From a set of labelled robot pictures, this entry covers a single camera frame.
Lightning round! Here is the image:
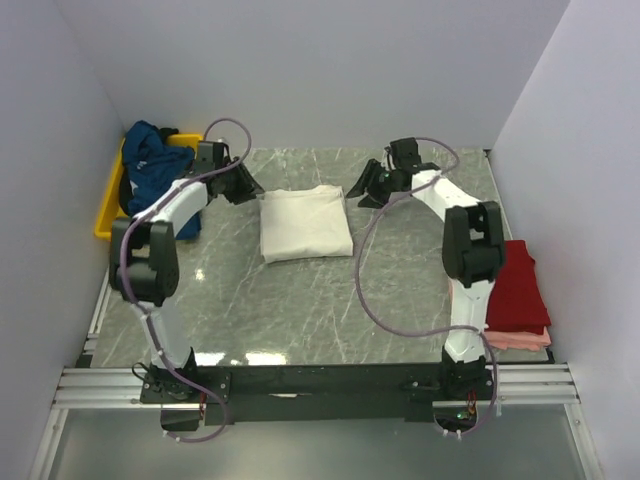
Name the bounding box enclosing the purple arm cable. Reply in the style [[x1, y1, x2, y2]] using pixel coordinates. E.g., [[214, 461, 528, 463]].
[[353, 136, 501, 437], [119, 117, 251, 444]]

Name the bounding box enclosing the folded pink t shirt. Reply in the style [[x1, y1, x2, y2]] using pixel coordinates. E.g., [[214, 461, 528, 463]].
[[447, 279, 552, 352]]

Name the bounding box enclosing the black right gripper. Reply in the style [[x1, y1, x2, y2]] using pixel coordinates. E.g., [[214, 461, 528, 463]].
[[345, 159, 397, 210]]

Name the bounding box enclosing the white t shirt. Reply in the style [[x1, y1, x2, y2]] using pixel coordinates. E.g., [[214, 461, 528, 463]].
[[259, 185, 354, 264]]

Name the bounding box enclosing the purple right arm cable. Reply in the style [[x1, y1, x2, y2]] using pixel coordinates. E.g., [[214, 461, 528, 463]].
[[353, 136, 501, 437]]

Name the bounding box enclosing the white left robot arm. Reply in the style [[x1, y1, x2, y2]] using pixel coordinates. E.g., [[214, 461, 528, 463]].
[[109, 157, 263, 402]]

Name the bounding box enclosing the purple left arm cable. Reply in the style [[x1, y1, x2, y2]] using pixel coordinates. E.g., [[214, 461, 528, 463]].
[[119, 117, 251, 444]]

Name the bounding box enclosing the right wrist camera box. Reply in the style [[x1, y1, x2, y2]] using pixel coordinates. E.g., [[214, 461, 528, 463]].
[[386, 137, 422, 174]]

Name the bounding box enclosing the blue t shirt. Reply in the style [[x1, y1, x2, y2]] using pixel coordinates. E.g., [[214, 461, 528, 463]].
[[122, 119, 202, 241]]

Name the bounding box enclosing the folded red t shirt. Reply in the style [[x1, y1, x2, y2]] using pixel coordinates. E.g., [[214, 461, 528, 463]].
[[487, 240, 551, 335]]

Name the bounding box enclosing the yellow plastic bin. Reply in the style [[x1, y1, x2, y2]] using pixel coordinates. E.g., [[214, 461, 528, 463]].
[[93, 133, 202, 242]]

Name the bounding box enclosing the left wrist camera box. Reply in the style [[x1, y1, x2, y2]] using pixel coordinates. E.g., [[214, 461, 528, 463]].
[[195, 141, 231, 170]]

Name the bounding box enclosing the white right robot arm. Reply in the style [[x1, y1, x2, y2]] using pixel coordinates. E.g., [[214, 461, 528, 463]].
[[347, 159, 506, 399]]

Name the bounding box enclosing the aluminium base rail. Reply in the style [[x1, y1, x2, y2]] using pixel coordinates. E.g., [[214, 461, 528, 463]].
[[51, 364, 581, 410]]

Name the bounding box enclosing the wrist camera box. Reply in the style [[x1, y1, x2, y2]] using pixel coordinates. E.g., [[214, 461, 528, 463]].
[[195, 141, 231, 170], [386, 137, 422, 174]]

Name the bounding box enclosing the black base crossbeam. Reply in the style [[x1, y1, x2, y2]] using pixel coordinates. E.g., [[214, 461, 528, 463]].
[[140, 363, 494, 431]]

